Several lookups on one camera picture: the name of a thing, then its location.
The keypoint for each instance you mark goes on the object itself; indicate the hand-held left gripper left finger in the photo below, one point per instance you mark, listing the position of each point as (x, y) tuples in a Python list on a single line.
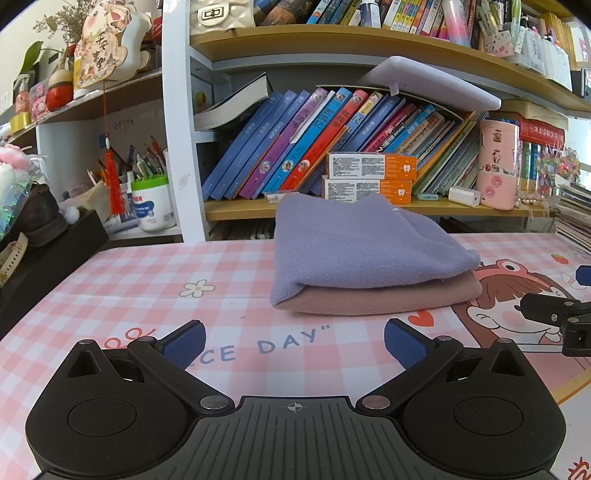
[(184, 344)]

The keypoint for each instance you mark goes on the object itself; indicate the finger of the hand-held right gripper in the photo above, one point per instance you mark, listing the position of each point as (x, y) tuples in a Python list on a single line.
[(584, 276), (545, 309)]

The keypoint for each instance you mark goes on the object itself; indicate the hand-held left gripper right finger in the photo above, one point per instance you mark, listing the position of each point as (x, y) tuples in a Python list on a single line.
[(406, 344)]

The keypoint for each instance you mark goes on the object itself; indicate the purple and pink knit sweater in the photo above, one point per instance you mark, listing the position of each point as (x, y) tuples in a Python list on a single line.
[(360, 249)]

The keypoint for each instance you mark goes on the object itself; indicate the stack of worn booklets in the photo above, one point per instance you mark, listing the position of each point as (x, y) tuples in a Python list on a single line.
[(575, 217)]

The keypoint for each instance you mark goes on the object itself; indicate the colourful bead ornament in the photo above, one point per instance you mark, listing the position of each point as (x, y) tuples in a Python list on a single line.
[(556, 166)]

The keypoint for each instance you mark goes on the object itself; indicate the pink sticker-covered canister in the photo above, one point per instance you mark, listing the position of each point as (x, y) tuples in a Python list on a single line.
[(497, 170)]

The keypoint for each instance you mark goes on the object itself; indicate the white charger block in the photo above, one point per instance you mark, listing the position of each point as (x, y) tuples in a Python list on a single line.
[(464, 196)]

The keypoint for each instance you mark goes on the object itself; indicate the white jar with blue label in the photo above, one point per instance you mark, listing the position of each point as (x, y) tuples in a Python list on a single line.
[(152, 205)]

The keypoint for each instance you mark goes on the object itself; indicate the thick red book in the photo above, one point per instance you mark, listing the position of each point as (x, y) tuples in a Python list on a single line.
[(542, 134)]

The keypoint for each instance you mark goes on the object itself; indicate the black box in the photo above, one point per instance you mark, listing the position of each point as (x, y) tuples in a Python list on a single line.
[(55, 263)]

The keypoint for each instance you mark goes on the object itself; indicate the orange and white toothpaste box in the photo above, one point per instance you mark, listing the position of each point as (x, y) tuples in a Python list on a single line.
[(364, 190), (369, 166)]

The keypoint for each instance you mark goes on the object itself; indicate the beige pouch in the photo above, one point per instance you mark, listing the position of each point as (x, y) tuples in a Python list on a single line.
[(90, 203)]

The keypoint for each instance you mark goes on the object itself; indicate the white pom pom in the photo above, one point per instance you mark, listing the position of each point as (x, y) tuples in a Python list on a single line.
[(70, 214)]

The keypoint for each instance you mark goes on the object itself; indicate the red tassel ornament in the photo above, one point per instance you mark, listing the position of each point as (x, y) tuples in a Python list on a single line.
[(113, 180)]

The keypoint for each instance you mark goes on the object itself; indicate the bunch of pens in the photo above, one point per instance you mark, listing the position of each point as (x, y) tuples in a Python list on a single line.
[(143, 164)]

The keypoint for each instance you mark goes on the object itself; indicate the black device on shelf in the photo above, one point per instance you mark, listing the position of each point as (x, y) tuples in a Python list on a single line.
[(581, 83)]

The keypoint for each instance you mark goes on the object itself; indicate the row of blue leaning books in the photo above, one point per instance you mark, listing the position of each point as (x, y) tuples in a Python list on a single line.
[(258, 152)]

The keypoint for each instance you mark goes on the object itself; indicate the white bookshelf with wooden boards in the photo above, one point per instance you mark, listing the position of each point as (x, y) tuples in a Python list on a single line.
[(178, 138)]

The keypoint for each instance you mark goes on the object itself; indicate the white storage box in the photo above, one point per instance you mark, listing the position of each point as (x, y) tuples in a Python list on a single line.
[(557, 67)]

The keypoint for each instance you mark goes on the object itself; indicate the white side shelf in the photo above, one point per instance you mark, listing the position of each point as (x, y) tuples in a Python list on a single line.
[(64, 147)]

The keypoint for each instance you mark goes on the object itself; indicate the clear pen organizer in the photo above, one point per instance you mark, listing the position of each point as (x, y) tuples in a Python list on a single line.
[(528, 46)]

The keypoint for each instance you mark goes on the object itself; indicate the row of yellow books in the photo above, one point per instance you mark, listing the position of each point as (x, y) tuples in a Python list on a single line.
[(556, 37)]

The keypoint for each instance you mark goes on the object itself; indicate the red round doll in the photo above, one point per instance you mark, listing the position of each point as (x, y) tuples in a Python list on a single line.
[(60, 92)]

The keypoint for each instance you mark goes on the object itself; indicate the pink gradient bottle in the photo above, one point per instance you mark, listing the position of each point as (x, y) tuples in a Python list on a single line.
[(455, 23)]

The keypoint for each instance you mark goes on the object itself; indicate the cartoon wooden plaque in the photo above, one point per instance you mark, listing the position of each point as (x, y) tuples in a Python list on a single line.
[(99, 50)]

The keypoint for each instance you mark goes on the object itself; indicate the row of colourful paperback books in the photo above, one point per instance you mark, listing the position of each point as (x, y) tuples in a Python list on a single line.
[(406, 14)]

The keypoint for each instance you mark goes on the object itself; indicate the green plant leaf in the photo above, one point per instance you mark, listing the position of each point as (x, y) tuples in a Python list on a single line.
[(30, 57)]

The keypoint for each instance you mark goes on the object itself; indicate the cream quilted handbag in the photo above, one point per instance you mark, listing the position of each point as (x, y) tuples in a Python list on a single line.
[(221, 16)]

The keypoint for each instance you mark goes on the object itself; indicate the small spray bottle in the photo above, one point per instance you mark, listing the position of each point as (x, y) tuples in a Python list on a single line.
[(369, 11)]

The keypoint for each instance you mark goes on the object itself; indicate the dried flowers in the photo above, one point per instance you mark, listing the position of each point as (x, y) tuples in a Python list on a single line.
[(64, 21)]

